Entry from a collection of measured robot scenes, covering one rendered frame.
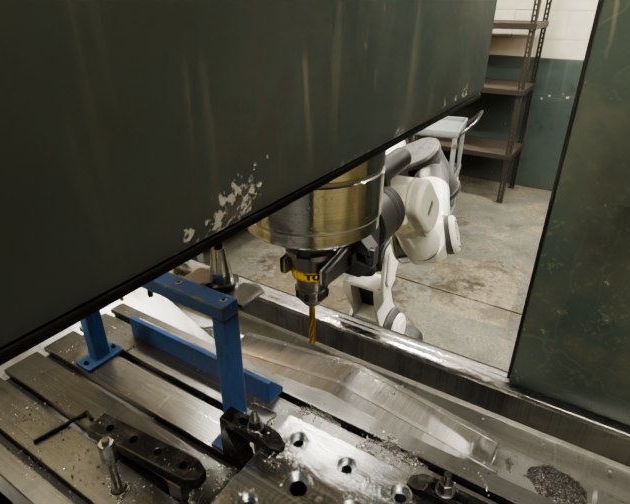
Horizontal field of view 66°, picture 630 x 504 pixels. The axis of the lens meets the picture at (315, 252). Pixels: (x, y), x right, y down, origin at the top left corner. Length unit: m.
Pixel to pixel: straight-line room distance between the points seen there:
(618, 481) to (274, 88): 1.33
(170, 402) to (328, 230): 0.76
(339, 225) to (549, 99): 4.68
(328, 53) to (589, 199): 0.89
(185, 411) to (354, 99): 0.90
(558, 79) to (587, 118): 3.99
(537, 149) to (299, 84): 4.97
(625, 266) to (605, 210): 0.13
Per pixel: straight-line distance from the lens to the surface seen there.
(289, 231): 0.49
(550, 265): 1.20
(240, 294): 0.88
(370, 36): 0.35
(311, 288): 0.59
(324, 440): 0.93
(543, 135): 5.18
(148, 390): 1.20
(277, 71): 0.26
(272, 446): 0.90
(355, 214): 0.49
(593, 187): 1.13
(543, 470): 1.42
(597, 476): 1.46
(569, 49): 5.06
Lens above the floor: 1.69
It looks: 28 degrees down
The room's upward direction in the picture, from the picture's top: straight up
